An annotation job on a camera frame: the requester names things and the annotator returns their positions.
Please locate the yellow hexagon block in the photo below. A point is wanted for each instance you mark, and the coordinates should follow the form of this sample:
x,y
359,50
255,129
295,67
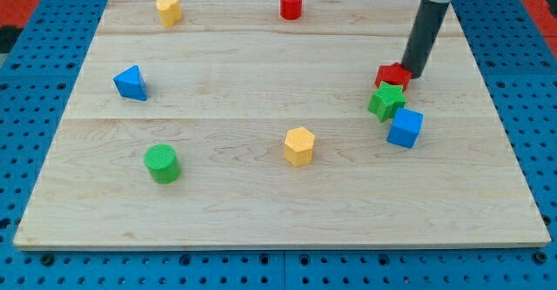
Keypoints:
x,y
299,143

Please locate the green star block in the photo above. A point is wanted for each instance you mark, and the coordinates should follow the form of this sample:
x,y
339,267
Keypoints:
x,y
386,100

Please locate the red star block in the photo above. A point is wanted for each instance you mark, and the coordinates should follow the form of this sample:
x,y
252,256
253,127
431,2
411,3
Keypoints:
x,y
393,74

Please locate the light wooden board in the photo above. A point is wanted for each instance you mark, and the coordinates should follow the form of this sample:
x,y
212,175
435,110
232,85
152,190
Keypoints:
x,y
224,86

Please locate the green cylinder block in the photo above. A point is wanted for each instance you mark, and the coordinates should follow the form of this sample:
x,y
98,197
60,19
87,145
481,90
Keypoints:
x,y
162,163

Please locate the blue cube block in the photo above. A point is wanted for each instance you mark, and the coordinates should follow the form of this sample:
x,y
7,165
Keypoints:
x,y
405,128

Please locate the red cylinder block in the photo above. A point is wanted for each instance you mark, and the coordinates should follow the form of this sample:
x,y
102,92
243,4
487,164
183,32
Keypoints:
x,y
290,9

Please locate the blue triangle block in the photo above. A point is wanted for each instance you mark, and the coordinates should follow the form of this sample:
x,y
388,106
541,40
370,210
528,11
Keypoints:
x,y
130,84

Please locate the yellow heart block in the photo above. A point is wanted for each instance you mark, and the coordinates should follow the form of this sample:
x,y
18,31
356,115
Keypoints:
x,y
169,12

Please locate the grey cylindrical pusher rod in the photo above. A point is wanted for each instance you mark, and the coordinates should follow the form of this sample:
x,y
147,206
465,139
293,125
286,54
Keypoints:
x,y
426,26

